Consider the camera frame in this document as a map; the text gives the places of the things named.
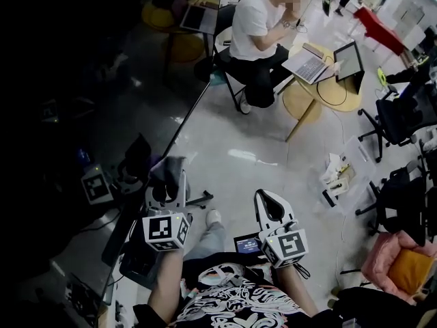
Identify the orange cushion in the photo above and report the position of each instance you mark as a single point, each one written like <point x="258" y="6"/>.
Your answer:
<point x="409" y="272"/>

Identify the round wooden stool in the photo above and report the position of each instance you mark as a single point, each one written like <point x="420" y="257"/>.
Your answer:
<point x="300" y="104"/>

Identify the black folding chair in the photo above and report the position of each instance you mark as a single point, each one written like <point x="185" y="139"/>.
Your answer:
<point x="222" y="56"/>

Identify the dark tablet on stand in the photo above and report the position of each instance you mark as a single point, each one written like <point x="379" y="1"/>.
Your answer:
<point x="348" y="60"/>

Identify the black office chair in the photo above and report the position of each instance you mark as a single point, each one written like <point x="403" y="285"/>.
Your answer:
<point x="403" y="203"/>
<point x="406" y="115"/>

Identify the small dark screen device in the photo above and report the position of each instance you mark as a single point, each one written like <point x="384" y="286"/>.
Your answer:
<point x="247" y="244"/>

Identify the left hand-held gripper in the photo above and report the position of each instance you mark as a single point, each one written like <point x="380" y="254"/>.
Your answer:
<point x="157" y="229"/>

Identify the silver laptop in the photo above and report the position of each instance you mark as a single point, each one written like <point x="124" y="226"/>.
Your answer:
<point x="309" y="67"/>

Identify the purple grey wiping cloth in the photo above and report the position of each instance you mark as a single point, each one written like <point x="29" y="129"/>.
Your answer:
<point x="169" y="174"/>

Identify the clear plastic storage bin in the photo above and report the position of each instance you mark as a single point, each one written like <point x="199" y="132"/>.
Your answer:
<point x="348" y="179"/>

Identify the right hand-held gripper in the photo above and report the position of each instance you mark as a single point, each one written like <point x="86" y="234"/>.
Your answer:
<point x="290" y="246"/>

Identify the person's left forearm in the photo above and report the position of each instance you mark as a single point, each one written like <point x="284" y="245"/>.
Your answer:
<point x="165" y="282"/>

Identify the person's black printed shirt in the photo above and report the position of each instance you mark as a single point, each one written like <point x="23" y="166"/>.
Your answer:
<point x="239" y="296"/>

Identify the round wooden table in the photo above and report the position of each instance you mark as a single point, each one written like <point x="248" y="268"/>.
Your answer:
<point x="341" y="97"/>

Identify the red table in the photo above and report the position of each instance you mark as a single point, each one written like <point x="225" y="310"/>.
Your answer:
<point x="379" y="29"/>

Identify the person's left leg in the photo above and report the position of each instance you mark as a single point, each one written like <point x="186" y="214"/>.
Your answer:
<point x="208" y="241"/>

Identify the person's right forearm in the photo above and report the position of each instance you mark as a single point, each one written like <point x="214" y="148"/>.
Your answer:
<point x="297" y="292"/>

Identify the large black glossy screen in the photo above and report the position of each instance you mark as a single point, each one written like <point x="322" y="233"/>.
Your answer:
<point x="68" y="46"/>

